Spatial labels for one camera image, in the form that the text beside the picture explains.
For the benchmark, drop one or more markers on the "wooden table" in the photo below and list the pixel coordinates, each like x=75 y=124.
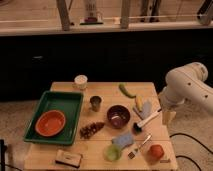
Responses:
x=41 y=157

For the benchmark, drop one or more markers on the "yellow banana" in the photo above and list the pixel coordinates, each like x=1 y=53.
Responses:
x=139 y=103

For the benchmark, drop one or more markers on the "blue sponge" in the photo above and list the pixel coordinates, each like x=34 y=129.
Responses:
x=123 y=140

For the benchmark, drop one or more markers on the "green plastic cup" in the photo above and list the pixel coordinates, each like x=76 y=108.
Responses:
x=112 y=153

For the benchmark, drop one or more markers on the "small metal cup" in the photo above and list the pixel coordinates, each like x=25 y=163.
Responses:
x=95 y=103

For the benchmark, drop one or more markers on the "white handled black brush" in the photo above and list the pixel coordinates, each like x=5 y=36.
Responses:
x=137 y=127

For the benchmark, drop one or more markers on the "orange bowl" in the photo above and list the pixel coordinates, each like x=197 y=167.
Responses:
x=50 y=123

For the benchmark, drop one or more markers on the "white paper cup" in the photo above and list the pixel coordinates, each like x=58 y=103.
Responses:
x=81 y=81

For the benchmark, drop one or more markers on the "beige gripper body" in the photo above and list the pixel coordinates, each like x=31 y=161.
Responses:
x=168 y=116

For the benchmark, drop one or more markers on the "wooden block eraser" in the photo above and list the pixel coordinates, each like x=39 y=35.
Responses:
x=68 y=158

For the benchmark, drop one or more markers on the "green plastic tray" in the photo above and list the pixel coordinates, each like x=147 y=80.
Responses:
x=67 y=102

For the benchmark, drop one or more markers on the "dark purple bowl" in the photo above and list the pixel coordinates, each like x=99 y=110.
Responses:
x=118 y=116

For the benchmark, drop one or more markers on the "grey cloth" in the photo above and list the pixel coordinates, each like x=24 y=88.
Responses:
x=145 y=112

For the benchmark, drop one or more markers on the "dark grape bunch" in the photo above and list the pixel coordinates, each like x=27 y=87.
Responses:
x=89 y=130

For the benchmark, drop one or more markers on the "metal fork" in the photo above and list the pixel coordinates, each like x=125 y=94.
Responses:
x=133 y=153

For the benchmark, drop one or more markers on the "green chili pepper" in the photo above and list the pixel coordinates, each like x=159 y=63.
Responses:
x=123 y=89

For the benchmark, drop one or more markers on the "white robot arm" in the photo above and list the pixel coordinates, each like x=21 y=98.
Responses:
x=185 y=82

